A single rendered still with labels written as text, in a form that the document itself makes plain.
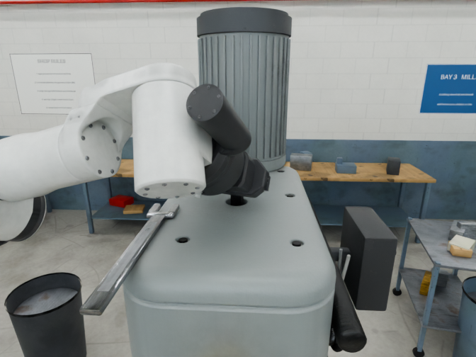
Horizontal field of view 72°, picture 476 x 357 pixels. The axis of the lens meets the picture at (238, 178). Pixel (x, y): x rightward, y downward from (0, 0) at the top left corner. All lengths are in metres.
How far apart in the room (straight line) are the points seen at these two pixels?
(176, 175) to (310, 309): 0.21
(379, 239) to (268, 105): 0.41
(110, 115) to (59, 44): 5.12
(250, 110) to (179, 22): 4.25
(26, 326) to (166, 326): 2.33
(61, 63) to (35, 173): 5.10
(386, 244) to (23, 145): 0.74
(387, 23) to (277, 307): 4.78
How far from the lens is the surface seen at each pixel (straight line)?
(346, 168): 4.37
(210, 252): 0.40
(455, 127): 5.49
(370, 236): 0.84
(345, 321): 0.45
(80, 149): 0.35
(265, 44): 0.67
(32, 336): 2.75
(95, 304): 0.34
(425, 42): 5.19
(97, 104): 0.35
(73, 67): 5.39
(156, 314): 0.39
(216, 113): 0.28
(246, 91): 0.66
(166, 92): 0.31
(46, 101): 5.65
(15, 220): 0.47
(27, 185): 0.40
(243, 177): 0.43
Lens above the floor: 2.09
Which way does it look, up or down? 18 degrees down
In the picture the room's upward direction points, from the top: straight up
